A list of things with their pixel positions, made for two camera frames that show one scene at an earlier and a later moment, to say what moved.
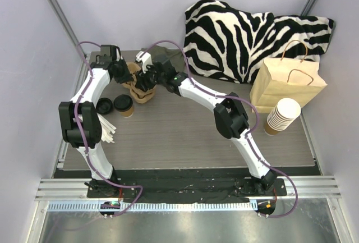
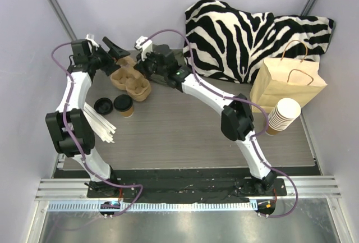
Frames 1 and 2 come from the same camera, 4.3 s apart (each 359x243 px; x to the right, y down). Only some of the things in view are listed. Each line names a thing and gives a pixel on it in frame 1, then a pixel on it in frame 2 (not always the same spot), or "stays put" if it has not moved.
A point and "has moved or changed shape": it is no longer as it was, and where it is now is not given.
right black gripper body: (148, 77) -> (144, 65)
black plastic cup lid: (123, 102) stays put
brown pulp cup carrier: (137, 94) has moved or changed shape
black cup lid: (104, 106) stays put
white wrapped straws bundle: (107, 128) stays put
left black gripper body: (125, 72) -> (105, 58)
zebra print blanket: (223, 42) stays put
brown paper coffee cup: (128, 113) stays put
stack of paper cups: (284, 112) stays put
